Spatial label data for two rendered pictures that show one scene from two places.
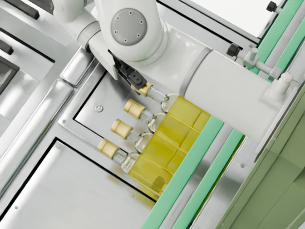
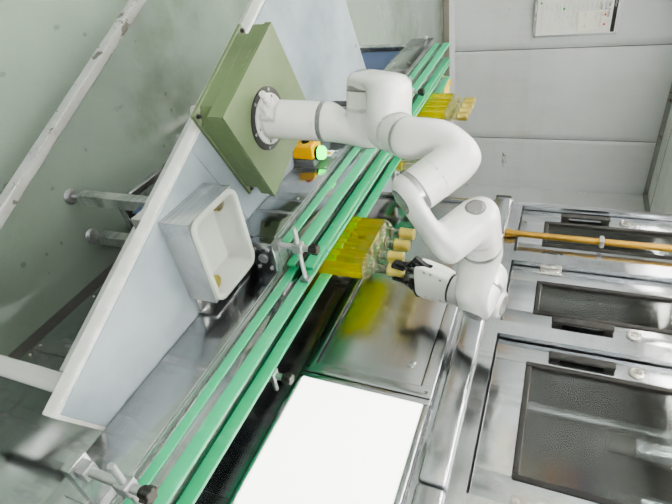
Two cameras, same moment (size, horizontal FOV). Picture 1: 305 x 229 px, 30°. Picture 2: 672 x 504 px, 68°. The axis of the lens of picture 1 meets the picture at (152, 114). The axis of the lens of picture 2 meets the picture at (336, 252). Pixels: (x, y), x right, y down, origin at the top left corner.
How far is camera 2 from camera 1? 1.54 m
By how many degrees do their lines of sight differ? 69
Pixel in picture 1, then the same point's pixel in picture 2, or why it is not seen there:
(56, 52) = (504, 326)
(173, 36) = (345, 119)
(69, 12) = not seen: hidden behind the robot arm
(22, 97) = (513, 294)
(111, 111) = not seen: hidden behind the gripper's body
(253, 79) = (285, 108)
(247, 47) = (311, 364)
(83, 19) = not seen: hidden behind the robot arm
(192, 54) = (327, 104)
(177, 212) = (338, 180)
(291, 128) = (258, 36)
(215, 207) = (313, 181)
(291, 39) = (265, 313)
